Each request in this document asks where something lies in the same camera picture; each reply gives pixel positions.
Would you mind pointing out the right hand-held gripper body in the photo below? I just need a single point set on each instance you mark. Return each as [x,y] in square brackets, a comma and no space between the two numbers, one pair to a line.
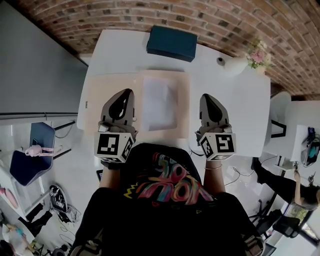
[220,145]

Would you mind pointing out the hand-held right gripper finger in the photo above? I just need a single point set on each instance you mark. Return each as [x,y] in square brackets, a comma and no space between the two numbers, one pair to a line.
[204,112]
[221,115]

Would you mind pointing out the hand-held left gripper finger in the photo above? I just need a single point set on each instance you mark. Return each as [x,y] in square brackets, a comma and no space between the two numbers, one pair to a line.
[107,110]
[130,110]

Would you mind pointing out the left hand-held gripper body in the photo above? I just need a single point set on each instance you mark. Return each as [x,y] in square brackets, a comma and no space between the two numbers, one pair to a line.
[107,147]

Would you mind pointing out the beige folder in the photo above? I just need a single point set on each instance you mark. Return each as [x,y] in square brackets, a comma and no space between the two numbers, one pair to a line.
[110,82]

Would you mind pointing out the white A4 paper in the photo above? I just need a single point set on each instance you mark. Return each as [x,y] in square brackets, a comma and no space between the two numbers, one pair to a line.
[160,102]

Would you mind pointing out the person's right forearm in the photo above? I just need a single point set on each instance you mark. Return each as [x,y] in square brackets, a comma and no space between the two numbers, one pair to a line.
[215,180]

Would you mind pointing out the person's left forearm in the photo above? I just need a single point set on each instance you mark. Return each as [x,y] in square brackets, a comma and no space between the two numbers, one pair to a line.
[111,178]

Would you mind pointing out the black wristband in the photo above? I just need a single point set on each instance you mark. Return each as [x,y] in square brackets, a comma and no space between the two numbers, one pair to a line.
[110,165]

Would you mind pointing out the white vase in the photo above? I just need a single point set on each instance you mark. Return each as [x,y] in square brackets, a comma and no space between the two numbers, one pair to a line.
[233,66]

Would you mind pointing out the small white round gadget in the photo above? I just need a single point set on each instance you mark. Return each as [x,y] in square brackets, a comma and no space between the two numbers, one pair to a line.
[220,60]

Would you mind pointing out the white chair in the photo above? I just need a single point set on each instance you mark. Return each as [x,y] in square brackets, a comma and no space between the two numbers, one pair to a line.
[280,107]

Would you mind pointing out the pink flower bouquet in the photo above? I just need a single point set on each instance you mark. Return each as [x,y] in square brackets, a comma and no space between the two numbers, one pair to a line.
[258,56]

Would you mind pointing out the black sticker-covered case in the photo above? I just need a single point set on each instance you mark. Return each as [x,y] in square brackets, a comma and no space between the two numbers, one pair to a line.
[58,198]

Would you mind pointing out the dark teal box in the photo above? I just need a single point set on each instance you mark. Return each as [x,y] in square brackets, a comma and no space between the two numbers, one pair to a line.
[171,43]

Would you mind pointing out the navy chair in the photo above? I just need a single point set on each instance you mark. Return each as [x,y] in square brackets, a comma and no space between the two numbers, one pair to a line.
[27,170]

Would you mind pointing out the black mesh office chair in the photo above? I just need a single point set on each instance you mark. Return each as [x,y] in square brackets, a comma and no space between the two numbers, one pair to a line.
[261,217]

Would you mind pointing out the black printed T-shirt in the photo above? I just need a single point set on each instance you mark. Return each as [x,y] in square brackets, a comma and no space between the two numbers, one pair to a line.
[162,220]

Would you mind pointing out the black teal device pile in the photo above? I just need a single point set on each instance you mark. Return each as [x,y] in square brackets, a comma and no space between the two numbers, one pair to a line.
[311,147]

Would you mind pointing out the black clothing heap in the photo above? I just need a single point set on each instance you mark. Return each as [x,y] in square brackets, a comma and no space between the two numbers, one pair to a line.
[37,220]

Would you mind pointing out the pink pad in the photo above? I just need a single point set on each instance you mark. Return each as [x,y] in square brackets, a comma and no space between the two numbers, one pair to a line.
[8,198]

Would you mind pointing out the window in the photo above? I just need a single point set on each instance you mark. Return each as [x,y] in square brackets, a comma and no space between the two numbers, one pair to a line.
[303,220]

